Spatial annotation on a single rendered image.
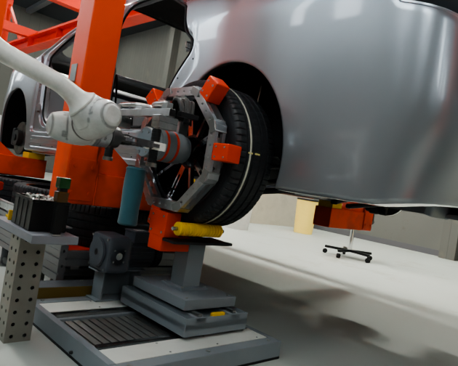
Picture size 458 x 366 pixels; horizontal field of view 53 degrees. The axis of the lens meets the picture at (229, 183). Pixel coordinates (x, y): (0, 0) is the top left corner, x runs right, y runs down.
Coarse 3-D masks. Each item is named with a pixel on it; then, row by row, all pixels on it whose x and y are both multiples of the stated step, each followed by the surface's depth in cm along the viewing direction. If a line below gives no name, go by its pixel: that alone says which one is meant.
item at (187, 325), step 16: (128, 288) 216; (128, 304) 214; (144, 304) 205; (160, 304) 205; (160, 320) 195; (176, 320) 188; (192, 320) 185; (208, 320) 191; (224, 320) 198; (240, 320) 205; (192, 336) 186
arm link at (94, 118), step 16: (0, 48) 133; (16, 64) 134; (32, 64) 133; (48, 80) 133; (64, 80) 134; (64, 96) 135; (80, 96) 135; (96, 96) 138; (80, 112) 135; (96, 112) 133; (112, 112) 135; (80, 128) 139; (96, 128) 136; (112, 128) 137
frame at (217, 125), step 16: (192, 96) 196; (208, 112) 186; (224, 128) 184; (208, 144) 183; (144, 160) 220; (208, 160) 182; (208, 176) 181; (144, 192) 212; (192, 192) 187; (176, 208) 193; (192, 208) 195
